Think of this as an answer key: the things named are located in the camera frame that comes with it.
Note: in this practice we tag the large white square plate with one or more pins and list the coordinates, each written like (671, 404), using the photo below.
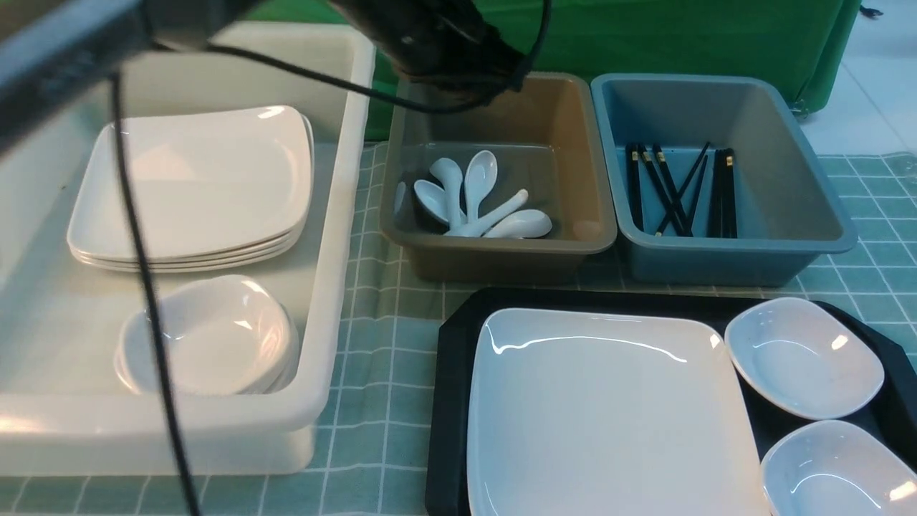
(576, 413)

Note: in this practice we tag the top stacked white plate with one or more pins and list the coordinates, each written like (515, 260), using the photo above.
(200, 179)

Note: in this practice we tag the stacked white plate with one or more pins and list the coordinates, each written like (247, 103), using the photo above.
(286, 247)
(187, 267)
(200, 179)

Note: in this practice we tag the small white bowl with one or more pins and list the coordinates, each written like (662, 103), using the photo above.
(835, 468)
(803, 360)

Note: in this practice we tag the large white plastic bin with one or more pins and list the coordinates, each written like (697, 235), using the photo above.
(64, 412)

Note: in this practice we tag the black chopstick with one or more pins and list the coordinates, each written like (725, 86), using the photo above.
(634, 187)
(693, 176)
(728, 204)
(672, 188)
(715, 223)
(661, 190)

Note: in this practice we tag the stacked white bowls underneath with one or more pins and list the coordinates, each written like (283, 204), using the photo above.
(211, 360)

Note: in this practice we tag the blue-grey plastic bin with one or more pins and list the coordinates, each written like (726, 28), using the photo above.
(787, 212)

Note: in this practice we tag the white ceramic spoon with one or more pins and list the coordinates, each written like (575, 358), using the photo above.
(477, 228)

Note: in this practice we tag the white spoon in bin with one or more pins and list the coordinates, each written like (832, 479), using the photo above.
(523, 224)
(480, 178)
(450, 175)
(433, 199)

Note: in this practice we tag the green checkered tablecloth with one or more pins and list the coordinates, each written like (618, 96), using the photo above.
(387, 358)

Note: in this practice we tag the top stacked white bowl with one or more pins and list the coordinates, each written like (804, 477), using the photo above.
(222, 300)

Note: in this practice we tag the brown plastic bin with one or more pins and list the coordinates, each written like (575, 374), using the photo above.
(546, 140)

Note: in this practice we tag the black serving tray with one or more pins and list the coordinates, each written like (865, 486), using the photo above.
(890, 417)

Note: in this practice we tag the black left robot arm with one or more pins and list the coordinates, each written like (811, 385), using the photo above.
(55, 51)

